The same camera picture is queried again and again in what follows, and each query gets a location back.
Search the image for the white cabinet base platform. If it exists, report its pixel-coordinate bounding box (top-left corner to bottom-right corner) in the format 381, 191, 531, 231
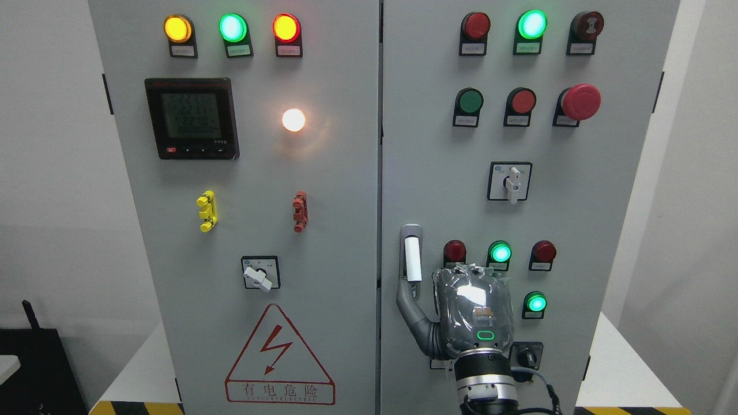
91, 315, 690, 414

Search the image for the red push button upper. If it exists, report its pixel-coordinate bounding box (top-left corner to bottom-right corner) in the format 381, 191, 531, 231
503, 87, 537, 128

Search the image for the green lamp top right door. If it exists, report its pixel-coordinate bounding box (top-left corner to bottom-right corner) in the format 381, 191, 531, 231
513, 9, 548, 55

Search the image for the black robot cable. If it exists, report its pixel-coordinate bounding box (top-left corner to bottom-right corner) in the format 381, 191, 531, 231
461, 369, 563, 415

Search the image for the red lamp middle left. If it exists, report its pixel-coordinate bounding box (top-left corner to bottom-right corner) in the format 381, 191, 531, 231
443, 239, 467, 268

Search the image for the black box with antenna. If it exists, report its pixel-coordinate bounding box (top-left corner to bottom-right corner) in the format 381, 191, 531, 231
1, 300, 89, 414

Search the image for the white lever selector switch left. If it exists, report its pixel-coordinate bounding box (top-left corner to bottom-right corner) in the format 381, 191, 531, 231
240, 255, 281, 292

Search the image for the black digital power meter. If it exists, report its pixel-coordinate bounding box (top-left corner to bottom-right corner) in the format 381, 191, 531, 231
144, 78, 240, 160

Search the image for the red terminal connector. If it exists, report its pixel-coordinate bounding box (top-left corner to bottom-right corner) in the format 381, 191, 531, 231
292, 191, 308, 233

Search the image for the red lamp top right door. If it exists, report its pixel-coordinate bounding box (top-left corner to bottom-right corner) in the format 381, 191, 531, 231
458, 12, 491, 56

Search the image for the green lamp middle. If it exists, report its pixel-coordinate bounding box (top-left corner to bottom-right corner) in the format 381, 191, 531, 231
487, 240, 512, 271

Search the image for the white lever selector switch lower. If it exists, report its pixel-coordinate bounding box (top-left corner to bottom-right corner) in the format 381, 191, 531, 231
429, 358, 455, 380

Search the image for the green push button upper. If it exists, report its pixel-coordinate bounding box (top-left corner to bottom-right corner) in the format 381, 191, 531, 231
451, 88, 483, 128

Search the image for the red electric hazard warning sticker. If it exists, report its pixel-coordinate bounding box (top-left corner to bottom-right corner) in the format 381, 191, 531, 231
224, 304, 336, 406

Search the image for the green lamp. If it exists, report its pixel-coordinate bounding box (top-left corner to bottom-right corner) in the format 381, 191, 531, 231
487, 240, 512, 271
521, 291, 548, 320

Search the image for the white lever selector switch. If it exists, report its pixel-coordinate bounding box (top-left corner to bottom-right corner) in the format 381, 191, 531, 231
429, 358, 455, 380
487, 162, 533, 205
240, 255, 281, 292

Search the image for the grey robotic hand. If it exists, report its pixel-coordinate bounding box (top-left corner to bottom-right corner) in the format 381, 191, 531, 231
396, 263, 514, 360

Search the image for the white lever selector switch upper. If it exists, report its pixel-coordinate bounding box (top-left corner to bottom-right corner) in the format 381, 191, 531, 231
487, 162, 533, 205

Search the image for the green lamp lower right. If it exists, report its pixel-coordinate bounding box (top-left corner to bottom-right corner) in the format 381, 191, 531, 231
521, 291, 548, 320

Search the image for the red emergency stop mushroom button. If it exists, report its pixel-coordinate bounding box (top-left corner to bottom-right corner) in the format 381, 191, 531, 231
552, 82, 602, 128

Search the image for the green indicator lamp left door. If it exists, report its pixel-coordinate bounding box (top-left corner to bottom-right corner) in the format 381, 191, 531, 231
219, 13, 253, 58

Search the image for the dark red lamp middle right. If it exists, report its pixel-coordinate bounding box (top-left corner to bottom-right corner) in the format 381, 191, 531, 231
528, 240, 557, 271

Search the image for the grey cabinet door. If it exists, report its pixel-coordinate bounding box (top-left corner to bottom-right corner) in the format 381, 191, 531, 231
380, 1, 680, 414
89, 1, 380, 414

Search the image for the yellow terminal connector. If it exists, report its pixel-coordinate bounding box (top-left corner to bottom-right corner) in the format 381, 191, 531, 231
196, 190, 219, 233

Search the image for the dark red buzzer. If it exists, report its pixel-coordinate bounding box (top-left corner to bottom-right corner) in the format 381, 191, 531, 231
566, 10, 604, 56

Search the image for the white glowing indicator lamp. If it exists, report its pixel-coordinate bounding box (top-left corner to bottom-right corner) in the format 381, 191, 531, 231
281, 108, 307, 133

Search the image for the black rotary knob switch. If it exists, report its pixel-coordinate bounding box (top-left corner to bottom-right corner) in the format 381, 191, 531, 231
509, 341, 544, 370

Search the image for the yellow indicator lamp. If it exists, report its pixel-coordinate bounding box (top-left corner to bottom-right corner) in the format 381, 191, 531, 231
163, 14, 198, 59

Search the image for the red-orange indicator lamp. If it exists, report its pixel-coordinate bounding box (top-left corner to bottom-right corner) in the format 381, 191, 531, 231
272, 13, 303, 57

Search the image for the silver door handle lock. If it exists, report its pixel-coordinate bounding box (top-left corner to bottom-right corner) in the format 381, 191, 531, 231
399, 224, 423, 300

